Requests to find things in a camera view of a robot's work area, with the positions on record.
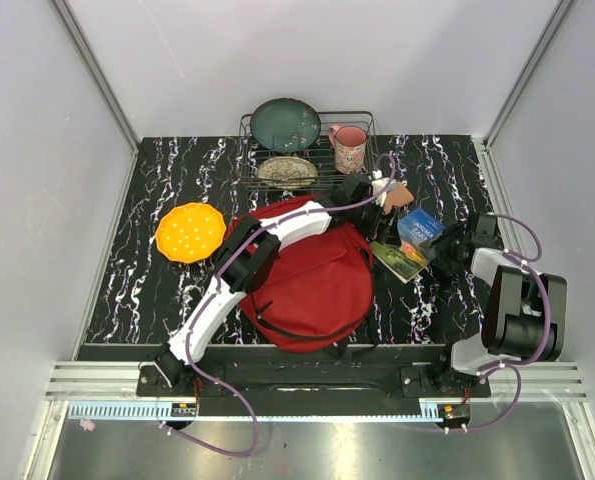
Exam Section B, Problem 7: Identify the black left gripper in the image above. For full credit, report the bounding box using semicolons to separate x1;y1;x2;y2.
348;197;400;249

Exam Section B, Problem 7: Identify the blue Animal Farm book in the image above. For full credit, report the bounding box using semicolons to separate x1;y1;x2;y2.
370;207;445;283

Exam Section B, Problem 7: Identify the red backpack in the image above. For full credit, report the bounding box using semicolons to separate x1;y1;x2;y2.
239;222;374;358

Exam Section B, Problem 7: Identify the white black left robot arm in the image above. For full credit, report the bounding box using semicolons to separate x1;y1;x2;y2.
153;172;410;396

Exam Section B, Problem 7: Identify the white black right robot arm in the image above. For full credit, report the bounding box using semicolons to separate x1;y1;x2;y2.
423;213;567;397

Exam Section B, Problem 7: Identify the pink patterned mug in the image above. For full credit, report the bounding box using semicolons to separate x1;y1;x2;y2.
328;125;368;174

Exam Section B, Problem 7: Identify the pink leather wallet notebook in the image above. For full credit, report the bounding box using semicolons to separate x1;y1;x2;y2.
382;181;414;215

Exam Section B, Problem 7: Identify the beige patterned small plate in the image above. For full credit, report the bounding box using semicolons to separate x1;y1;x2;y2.
257;156;318;190

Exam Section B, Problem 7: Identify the dark teal plate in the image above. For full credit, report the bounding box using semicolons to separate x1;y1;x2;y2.
250;98;321;154

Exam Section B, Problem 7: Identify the orange dotted plate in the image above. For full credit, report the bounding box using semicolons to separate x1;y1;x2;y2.
155;203;226;264

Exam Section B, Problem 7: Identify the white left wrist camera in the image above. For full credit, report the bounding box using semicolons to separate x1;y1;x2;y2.
371;170;397;207

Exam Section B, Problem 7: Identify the black wire dish rack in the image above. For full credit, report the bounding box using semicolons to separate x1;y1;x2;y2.
235;111;379;192

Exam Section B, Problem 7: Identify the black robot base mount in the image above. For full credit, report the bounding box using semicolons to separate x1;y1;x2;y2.
136;345;491;418

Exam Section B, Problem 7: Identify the aluminium frame rail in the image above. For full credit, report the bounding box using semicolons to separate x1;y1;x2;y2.
50;0;141;146

